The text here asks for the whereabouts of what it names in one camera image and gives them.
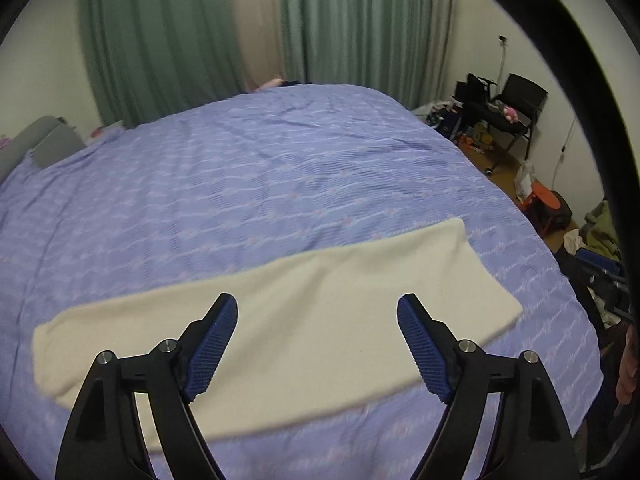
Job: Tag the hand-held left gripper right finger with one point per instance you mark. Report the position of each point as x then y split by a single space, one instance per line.
420 345

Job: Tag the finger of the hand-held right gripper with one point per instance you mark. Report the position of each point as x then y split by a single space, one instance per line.
597 261

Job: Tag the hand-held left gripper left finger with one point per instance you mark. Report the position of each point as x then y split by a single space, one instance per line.
215 345

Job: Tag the cream pants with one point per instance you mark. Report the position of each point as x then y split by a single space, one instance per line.
310 310

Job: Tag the person's right hand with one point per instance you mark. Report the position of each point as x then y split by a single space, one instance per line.
629 365

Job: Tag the pile of green clothes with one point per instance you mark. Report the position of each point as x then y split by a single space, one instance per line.
602 230

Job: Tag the orange and black stool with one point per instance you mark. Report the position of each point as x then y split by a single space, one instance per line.
545 197

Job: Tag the white plastic bag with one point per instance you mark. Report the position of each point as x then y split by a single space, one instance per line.
525 177

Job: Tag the purple floral bedspread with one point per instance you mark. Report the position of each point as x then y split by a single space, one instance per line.
250 185

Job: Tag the pink plush toy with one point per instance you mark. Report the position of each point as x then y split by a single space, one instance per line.
510 114

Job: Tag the black folding chair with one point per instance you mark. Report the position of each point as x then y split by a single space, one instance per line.
522 92

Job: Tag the black bag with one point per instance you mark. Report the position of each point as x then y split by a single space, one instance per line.
475 92

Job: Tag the pink cloth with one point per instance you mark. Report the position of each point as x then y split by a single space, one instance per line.
270 82

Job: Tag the green curtain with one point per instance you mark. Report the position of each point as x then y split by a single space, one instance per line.
365 25
160 40

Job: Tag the beige curtain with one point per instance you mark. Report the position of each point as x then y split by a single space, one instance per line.
260 25

